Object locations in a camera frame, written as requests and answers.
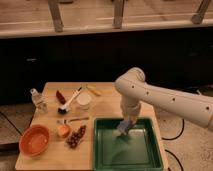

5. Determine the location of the blue sponge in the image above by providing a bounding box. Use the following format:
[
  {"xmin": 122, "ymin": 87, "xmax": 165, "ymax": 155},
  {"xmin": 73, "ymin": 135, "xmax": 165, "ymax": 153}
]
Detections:
[{"xmin": 117, "ymin": 120, "xmax": 134, "ymax": 135}]

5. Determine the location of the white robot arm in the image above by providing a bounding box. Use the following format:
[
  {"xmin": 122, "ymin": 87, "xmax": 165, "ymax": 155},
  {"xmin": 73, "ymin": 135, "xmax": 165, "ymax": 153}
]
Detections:
[{"xmin": 115, "ymin": 67, "xmax": 213, "ymax": 132}]

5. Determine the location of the green plastic tray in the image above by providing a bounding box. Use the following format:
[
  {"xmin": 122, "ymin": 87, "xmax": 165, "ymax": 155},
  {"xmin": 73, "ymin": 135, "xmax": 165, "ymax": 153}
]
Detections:
[{"xmin": 92, "ymin": 118, "xmax": 164, "ymax": 171}]

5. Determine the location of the yellow banana toy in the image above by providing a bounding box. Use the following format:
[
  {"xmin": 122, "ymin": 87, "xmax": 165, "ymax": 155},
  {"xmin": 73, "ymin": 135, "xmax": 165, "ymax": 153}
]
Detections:
[{"xmin": 86, "ymin": 85, "xmax": 101, "ymax": 96}]

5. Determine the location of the white plastic cup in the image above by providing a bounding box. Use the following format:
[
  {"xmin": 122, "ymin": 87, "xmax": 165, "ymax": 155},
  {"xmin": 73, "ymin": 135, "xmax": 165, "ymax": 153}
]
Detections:
[{"xmin": 76, "ymin": 93, "xmax": 91, "ymax": 110}]

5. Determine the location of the purple grape bunch toy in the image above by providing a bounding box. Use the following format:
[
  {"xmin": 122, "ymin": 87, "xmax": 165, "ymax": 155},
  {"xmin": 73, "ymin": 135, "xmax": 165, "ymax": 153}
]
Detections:
[{"xmin": 66, "ymin": 125, "xmax": 86, "ymax": 149}]

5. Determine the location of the dark red sausage toy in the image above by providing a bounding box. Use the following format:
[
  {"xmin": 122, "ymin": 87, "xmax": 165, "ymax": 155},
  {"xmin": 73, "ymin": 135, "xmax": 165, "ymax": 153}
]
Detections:
[{"xmin": 56, "ymin": 90, "xmax": 66, "ymax": 104}]

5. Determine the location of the wooden board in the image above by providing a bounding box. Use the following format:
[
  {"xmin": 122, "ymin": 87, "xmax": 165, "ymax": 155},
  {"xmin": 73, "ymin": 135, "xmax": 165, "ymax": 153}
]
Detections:
[{"xmin": 15, "ymin": 82, "xmax": 168, "ymax": 171}]

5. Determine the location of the clear spray bottle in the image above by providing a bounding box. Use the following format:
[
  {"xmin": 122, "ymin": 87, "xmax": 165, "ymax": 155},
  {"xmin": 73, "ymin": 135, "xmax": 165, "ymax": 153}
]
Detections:
[{"xmin": 30, "ymin": 88, "xmax": 48, "ymax": 113}]

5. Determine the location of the orange bowl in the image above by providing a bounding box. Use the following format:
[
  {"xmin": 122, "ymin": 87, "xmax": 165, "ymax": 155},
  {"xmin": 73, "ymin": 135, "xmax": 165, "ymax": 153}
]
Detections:
[{"xmin": 19, "ymin": 125, "xmax": 50, "ymax": 157}]

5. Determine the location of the black cable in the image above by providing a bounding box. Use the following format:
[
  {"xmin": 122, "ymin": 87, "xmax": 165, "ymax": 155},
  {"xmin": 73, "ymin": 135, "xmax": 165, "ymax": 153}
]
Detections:
[
  {"xmin": 161, "ymin": 118, "xmax": 186, "ymax": 171},
  {"xmin": 0, "ymin": 110, "xmax": 24, "ymax": 137}
]

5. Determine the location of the black cable left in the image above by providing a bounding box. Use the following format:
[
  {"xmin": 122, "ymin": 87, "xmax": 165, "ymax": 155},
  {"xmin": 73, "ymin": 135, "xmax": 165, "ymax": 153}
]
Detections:
[{"xmin": 0, "ymin": 110, "xmax": 24, "ymax": 137}]

